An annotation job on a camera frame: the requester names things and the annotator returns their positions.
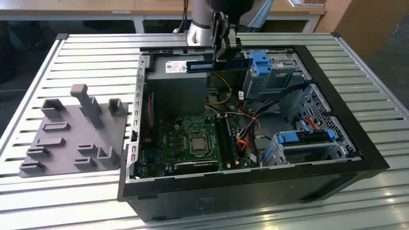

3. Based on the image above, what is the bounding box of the blue RAM stick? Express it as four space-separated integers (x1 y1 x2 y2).
187 58 249 73

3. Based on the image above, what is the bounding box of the empty black RAM slot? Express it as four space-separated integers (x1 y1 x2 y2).
216 115 233 170

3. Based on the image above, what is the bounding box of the blue drive bay latch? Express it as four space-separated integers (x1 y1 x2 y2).
251 51 272 76

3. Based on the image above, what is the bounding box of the silver drive cage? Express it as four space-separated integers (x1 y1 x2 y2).
244 49 313 101

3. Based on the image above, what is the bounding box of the grey power supply unit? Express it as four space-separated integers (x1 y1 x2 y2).
147 55 208 115

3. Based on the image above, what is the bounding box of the white framed wooden desk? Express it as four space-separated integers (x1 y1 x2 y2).
0 0 326 34

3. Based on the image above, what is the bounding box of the green motherboard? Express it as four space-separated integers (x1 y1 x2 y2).
140 114 256 178

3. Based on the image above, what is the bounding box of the silver CPU in socket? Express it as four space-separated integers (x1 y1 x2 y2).
188 137 209 154

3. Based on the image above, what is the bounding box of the brown wooden cabinet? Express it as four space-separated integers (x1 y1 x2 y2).
314 0 409 63

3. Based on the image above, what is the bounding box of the blue disk carrier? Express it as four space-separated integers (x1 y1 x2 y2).
277 131 336 147

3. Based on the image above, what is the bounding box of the metal slat table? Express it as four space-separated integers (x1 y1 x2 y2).
0 32 409 230

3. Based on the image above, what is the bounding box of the black open PC case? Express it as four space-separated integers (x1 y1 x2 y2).
117 44 390 222

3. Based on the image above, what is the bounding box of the grey parts rack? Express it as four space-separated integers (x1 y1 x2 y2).
19 83 129 178

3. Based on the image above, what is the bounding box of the black hanging cable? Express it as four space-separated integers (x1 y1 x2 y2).
173 0 191 34

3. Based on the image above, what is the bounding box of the yellow wire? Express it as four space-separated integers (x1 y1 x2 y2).
205 72 232 106

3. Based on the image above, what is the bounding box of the black cable bundle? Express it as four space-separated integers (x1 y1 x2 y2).
240 83 312 139

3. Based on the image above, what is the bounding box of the red data cable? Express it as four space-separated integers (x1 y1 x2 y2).
300 118 322 131

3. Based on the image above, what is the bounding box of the orange wire bundle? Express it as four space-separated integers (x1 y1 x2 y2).
236 139 251 152

